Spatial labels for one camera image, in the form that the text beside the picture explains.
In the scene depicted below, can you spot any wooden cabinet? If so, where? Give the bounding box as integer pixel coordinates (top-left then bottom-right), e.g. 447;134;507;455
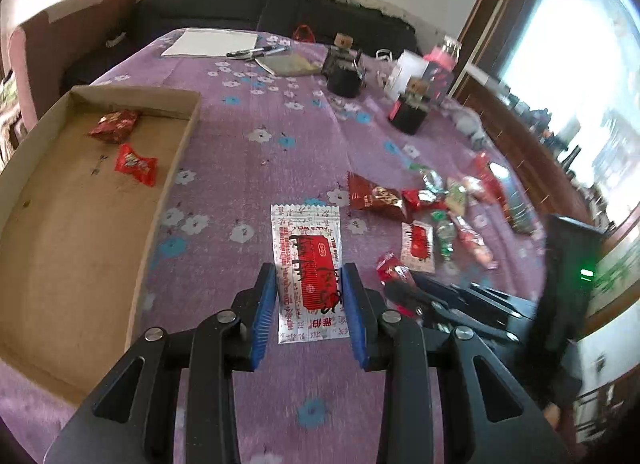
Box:
452;66;640;335

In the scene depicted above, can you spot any pale card on black stand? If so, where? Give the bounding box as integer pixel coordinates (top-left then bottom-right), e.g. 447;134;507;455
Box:
385;50;425;97

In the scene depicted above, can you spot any purple floral tablecloth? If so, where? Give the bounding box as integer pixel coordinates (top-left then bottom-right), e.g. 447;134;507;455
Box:
0;28;551;464

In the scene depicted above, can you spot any black marker pen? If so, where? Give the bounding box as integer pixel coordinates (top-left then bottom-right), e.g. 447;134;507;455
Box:
226;45;290;59

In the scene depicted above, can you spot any black sofa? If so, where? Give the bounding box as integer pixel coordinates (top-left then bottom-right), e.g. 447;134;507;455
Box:
60;0;418;94

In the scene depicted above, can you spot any pile of assorted snack packets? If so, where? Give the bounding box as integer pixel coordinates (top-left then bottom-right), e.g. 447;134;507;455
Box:
346;168;501;275

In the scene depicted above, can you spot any brown sofa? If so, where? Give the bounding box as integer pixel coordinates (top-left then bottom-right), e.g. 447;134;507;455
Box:
22;0;138;119

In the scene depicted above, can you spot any white and red snack packet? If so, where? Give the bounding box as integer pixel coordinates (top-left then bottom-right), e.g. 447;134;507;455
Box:
270;203;351;345

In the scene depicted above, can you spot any window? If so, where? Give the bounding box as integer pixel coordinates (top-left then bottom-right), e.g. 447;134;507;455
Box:
500;0;640;205

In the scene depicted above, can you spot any grey white cloth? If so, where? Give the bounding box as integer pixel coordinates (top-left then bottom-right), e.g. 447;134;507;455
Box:
446;102;495;145

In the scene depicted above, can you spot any cardboard box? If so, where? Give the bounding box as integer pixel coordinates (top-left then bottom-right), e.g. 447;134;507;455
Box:
0;85;202;407

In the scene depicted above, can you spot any white paper sheet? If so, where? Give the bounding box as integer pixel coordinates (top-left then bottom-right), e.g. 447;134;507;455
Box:
161;28;260;58

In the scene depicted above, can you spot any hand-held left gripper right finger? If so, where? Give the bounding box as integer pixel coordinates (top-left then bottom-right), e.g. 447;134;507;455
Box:
341;264;571;464

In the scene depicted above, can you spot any pink chair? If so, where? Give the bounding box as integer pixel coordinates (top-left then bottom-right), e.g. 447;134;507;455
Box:
7;26;41;125

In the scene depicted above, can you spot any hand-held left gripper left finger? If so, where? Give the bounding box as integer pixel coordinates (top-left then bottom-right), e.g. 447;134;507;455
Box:
42;263;279;464

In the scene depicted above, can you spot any red crinkly wrapper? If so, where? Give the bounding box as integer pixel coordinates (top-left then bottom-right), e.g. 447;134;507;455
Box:
472;151;511;217

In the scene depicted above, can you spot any pink water bottle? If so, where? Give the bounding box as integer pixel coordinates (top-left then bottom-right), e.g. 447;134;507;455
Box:
422;36;463;103

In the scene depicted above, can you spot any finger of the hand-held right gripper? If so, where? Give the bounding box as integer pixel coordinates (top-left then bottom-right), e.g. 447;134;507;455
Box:
384;284;511;342
410;271;541;319

